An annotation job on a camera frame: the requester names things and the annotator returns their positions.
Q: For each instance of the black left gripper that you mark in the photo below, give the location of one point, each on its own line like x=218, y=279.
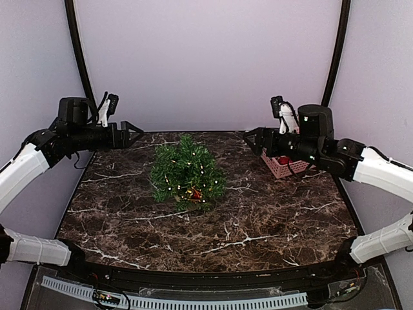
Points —
x=122, y=141

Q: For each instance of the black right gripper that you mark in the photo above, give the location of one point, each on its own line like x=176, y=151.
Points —
x=264, y=133

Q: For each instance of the small green christmas tree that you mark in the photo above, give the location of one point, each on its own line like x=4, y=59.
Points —
x=184, y=165

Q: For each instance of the red gold drum ornament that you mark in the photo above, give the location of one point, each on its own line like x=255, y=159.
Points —
x=193, y=195

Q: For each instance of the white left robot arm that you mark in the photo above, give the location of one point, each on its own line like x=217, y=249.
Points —
x=27, y=165

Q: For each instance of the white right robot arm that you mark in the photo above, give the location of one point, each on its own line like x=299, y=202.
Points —
x=379, y=185

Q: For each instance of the red ornaments in basket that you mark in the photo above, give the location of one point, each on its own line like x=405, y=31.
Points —
x=284, y=161

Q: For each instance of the pink plastic basket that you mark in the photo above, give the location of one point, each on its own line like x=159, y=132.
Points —
x=296, y=169

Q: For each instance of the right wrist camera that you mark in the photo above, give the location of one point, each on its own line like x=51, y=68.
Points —
x=285, y=113

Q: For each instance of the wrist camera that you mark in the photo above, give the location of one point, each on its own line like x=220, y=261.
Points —
x=285, y=113
x=107, y=108

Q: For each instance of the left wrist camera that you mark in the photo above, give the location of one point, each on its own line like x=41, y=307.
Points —
x=107, y=108

